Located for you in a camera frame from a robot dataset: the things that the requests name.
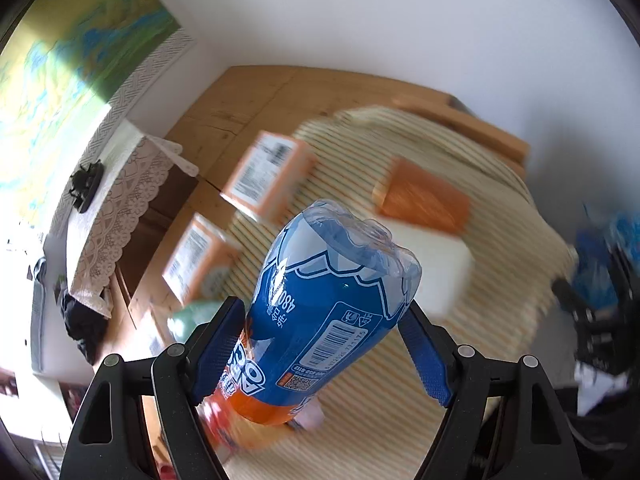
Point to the orange gold cup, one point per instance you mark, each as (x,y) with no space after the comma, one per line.
(410,194)

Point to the blue orange plastic cup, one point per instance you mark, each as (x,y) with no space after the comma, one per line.
(332,286)

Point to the white frosted cup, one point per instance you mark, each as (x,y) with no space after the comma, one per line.
(446,266)

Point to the black figurine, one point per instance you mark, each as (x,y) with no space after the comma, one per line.
(84,183)

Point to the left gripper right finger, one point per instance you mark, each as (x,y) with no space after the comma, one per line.
(503,419)

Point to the orange tissue pack middle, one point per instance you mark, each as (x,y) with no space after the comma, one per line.
(201,261)

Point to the white lace cloth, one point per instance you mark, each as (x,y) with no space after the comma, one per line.
(136,165)

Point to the orange tissue pack large label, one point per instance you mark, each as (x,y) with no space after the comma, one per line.
(267,177)

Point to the wall map poster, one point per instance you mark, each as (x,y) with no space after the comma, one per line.
(59,69)

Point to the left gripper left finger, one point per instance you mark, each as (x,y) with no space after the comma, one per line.
(109,438)

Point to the green cup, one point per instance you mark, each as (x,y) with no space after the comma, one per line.
(182,323)

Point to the striped cloth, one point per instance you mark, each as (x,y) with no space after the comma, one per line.
(490,287)

